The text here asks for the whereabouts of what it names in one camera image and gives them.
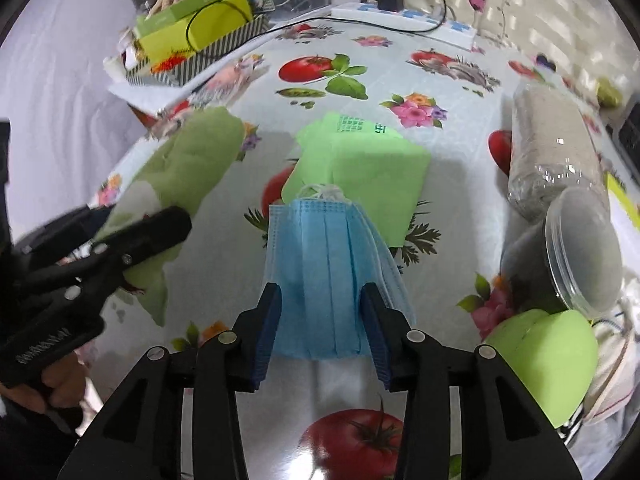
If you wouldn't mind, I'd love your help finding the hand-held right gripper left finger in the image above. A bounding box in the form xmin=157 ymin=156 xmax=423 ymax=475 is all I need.
xmin=57 ymin=282 xmax=283 ymax=480

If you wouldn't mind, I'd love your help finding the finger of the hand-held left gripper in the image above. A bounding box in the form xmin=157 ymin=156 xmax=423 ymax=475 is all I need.
xmin=54 ymin=205 xmax=194 ymax=312
xmin=12 ymin=206 xmax=114 ymax=267

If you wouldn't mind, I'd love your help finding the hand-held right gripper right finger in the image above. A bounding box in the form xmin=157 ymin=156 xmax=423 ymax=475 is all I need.
xmin=360 ymin=282 xmax=583 ymax=480

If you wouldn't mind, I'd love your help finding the green rabbit print towel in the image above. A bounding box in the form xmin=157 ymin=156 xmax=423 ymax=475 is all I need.
xmin=92 ymin=106 xmax=246 ymax=328

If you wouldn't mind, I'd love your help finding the blue face mask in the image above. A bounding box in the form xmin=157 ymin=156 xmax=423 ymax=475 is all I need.
xmin=263 ymin=185 xmax=417 ymax=360

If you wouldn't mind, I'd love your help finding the person's left hand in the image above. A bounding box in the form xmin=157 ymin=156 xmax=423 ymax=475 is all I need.
xmin=0 ymin=350 xmax=98 ymax=436

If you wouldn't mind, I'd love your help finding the green non-woven bag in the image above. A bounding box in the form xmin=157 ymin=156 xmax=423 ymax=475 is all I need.
xmin=281 ymin=111 xmax=432 ymax=248

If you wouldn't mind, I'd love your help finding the clear plastic bag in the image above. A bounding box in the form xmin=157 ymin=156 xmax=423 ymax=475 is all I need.
xmin=192 ymin=52 xmax=268 ymax=108

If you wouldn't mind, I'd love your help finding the green heart-shaped sponge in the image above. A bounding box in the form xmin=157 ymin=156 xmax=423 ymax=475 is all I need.
xmin=485 ymin=308 xmax=599 ymax=428

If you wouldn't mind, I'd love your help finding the grey striped box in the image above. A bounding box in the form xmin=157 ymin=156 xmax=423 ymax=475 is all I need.
xmin=124 ymin=12 xmax=271 ymax=87

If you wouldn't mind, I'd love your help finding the yellow-green box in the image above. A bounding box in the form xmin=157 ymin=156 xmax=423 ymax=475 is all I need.
xmin=136 ymin=0 xmax=255 ymax=68

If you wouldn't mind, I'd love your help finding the clear plastic jar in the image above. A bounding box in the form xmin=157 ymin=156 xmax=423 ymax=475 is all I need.
xmin=500 ymin=187 xmax=623 ymax=318

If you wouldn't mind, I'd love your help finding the floral vinyl tablecloth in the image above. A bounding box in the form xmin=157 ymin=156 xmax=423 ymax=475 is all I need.
xmin=90 ymin=15 xmax=640 ymax=480

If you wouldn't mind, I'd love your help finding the white cloth bundle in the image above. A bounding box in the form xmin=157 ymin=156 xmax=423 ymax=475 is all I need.
xmin=565 ymin=290 xmax=636 ymax=441

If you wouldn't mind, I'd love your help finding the beige towel in plastic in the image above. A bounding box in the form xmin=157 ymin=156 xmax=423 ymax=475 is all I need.
xmin=507 ymin=82 xmax=611 ymax=221

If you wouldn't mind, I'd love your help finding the yellow-green card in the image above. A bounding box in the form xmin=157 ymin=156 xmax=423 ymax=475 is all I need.
xmin=602 ymin=170 xmax=640 ymax=241

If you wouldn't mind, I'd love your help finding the white power strip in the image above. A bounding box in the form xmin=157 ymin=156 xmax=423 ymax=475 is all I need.
xmin=330 ymin=2 xmax=478 ymax=51

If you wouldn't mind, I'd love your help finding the heart print curtain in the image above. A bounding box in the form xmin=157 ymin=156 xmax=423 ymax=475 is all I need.
xmin=350 ymin=0 xmax=640 ymax=126

